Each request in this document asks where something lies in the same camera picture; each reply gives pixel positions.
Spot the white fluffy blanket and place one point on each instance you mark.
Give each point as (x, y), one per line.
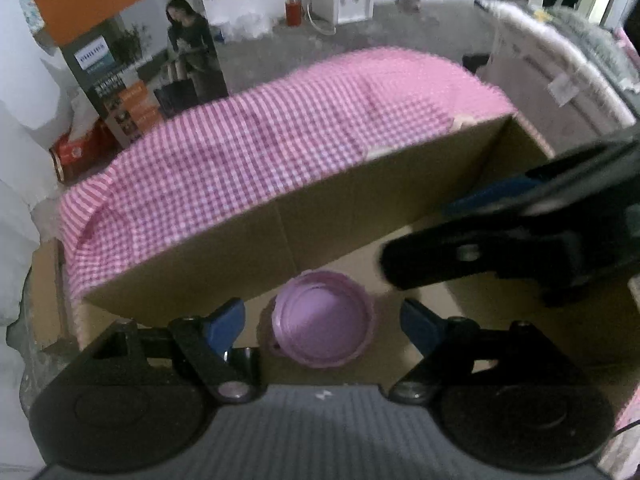
(565, 67)

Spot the white curtain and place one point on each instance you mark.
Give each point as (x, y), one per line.
(20, 210)

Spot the grey blanket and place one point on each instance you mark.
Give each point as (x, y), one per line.
(595, 40)

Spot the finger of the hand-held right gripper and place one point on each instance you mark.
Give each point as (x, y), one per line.
(490, 197)
(435, 260)

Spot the purple plastic lid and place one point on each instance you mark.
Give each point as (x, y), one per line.
(320, 320)

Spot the grey upholstered bed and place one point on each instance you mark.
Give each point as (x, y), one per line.
(520, 90)

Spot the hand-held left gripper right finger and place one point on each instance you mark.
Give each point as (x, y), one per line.
(420, 327)

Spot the brown cardboard box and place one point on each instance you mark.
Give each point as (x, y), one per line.
(350, 200)

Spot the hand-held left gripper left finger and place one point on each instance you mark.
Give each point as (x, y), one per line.
(225, 322)

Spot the grey rag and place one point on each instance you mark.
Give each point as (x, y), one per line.
(409, 2)

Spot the red snack package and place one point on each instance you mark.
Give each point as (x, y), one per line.
(80, 152)

